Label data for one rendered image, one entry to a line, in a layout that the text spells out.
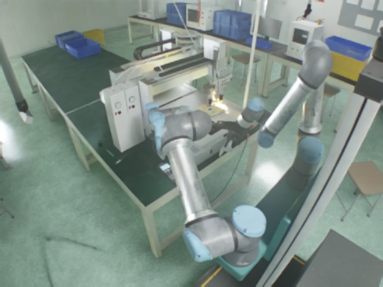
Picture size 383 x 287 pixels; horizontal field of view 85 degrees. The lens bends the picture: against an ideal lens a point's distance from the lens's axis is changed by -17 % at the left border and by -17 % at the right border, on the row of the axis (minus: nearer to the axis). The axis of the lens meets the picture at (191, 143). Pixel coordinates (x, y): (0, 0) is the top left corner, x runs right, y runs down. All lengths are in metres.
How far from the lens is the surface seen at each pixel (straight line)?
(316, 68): 0.96
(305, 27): 3.89
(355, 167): 2.55
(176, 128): 0.88
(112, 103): 1.63
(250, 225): 0.79
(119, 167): 1.74
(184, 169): 0.83
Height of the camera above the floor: 1.93
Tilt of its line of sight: 39 degrees down
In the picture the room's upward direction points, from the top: straight up
